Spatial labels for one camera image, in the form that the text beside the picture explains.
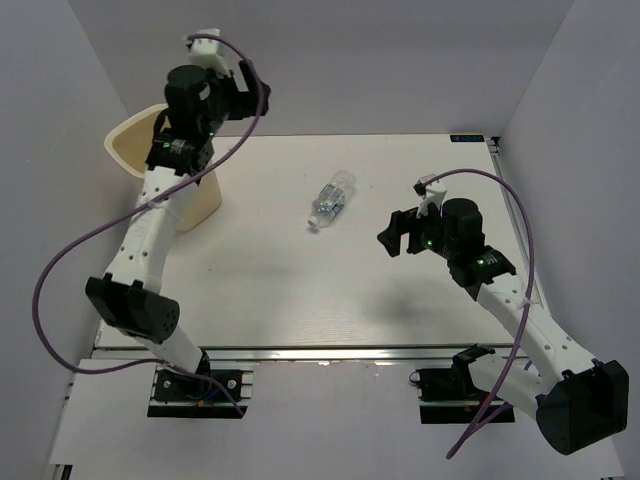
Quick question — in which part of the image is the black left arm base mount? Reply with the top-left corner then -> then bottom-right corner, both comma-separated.
147,363 -> 253,420

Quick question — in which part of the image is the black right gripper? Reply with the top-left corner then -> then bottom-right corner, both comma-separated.
376,198 -> 457,261

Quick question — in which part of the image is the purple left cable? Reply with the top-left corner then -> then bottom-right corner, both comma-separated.
32,33 -> 267,375

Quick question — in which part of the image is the aluminium table frame rail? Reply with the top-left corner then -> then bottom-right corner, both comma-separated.
486,137 -> 547,308

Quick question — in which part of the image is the clear water bottle white cap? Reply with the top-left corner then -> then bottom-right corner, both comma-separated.
307,170 -> 356,230

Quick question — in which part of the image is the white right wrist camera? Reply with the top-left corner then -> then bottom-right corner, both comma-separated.
414,174 -> 447,218

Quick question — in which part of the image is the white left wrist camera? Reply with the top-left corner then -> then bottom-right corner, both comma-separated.
185,39 -> 231,77

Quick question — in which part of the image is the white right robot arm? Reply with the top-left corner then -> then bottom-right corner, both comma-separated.
377,198 -> 629,455

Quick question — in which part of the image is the cream plastic bin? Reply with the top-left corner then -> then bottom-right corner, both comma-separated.
103,103 -> 223,233

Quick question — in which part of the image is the blue label sticker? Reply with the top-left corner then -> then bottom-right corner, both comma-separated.
449,134 -> 485,143

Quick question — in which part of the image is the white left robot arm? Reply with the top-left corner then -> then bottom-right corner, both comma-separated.
85,60 -> 269,399

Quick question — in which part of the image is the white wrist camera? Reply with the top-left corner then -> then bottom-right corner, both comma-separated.
414,174 -> 447,218
185,39 -> 231,77

